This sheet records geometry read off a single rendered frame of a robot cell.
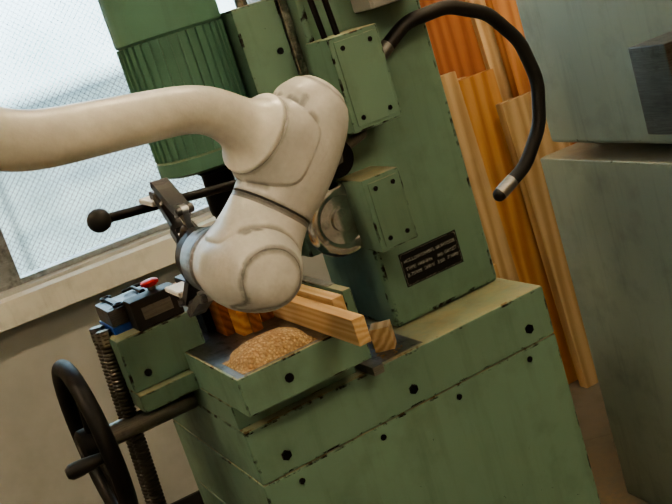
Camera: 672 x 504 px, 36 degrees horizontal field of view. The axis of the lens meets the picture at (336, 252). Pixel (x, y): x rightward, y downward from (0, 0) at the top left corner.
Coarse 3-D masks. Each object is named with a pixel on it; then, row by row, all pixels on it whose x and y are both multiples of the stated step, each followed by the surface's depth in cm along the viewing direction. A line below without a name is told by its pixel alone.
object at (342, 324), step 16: (288, 304) 161; (304, 304) 156; (320, 304) 153; (288, 320) 163; (304, 320) 157; (320, 320) 151; (336, 320) 146; (352, 320) 141; (336, 336) 148; (352, 336) 143; (368, 336) 143
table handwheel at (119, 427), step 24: (72, 384) 155; (72, 408) 173; (96, 408) 152; (168, 408) 168; (192, 408) 170; (72, 432) 175; (96, 432) 151; (120, 432) 164; (120, 456) 152; (96, 480) 173; (120, 480) 152
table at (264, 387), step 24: (216, 336) 168; (240, 336) 164; (312, 336) 153; (192, 360) 162; (216, 360) 156; (288, 360) 148; (312, 360) 150; (336, 360) 151; (360, 360) 153; (168, 384) 162; (192, 384) 164; (216, 384) 155; (240, 384) 145; (264, 384) 146; (288, 384) 148; (312, 384) 150; (144, 408) 161; (240, 408) 148; (264, 408) 147
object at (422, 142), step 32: (288, 0) 164; (320, 0) 163; (416, 0) 171; (384, 32) 169; (416, 32) 172; (416, 64) 172; (416, 96) 173; (384, 128) 171; (416, 128) 173; (448, 128) 176; (384, 160) 171; (416, 160) 174; (448, 160) 177; (416, 192) 174; (448, 192) 177; (416, 224) 175; (448, 224) 178; (480, 224) 181; (352, 256) 180; (384, 256) 173; (480, 256) 181; (352, 288) 185; (384, 288) 174; (416, 288) 176; (448, 288) 179
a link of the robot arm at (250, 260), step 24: (240, 192) 121; (240, 216) 119; (264, 216) 119; (288, 216) 120; (216, 240) 120; (240, 240) 116; (264, 240) 115; (288, 240) 117; (192, 264) 127; (216, 264) 118; (240, 264) 114; (264, 264) 114; (288, 264) 116; (216, 288) 119; (240, 288) 115; (264, 288) 115; (288, 288) 116; (264, 312) 119
